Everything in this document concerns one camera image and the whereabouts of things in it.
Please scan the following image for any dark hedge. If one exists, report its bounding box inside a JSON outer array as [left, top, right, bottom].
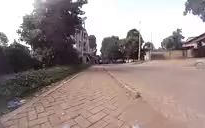
[[0, 26, 42, 76]]

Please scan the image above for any reddish grey road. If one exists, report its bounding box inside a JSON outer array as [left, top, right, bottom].
[[96, 58, 205, 128]]

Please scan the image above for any pale boundary wall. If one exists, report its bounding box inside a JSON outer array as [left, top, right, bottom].
[[143, 49, 194, 61]]

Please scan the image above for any tree behind house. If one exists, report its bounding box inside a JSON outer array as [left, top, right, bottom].
[[161, 28, 186, 51]]

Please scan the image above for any large dark tree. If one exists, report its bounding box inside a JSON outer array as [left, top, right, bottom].
[[16, 0, 90, 66]]

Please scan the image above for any small tree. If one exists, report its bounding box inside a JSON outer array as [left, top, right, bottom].
[[143, 41, 155, 52]]

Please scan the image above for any pale building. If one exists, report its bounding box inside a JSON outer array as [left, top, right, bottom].
[[73, 27, 91, 64]]

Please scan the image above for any kerb strip beside road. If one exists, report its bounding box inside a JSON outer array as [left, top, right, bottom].
[[103, 68, 144, 101]]

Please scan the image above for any pale utility pole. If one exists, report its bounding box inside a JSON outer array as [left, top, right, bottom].
[[137, 20, 143, 62]]

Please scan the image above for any low house with roof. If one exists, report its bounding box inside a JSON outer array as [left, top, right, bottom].
[[182, 30, 205, 59]]

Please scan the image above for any group of dark trees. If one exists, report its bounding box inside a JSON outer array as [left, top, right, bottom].
[[100, 28, 145, 63]]

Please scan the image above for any red brick path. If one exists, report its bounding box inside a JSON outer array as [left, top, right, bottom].
[[0, 66, 141, 128]]

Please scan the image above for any overhanging tree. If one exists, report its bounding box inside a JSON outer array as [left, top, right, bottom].
[[183, 0, 205, 27]]

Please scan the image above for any vehicle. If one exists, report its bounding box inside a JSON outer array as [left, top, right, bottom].
[[114, 58, 125, 64]]

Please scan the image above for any pale kerb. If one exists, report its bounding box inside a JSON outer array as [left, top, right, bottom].
[[0, 71, 83, 123]]

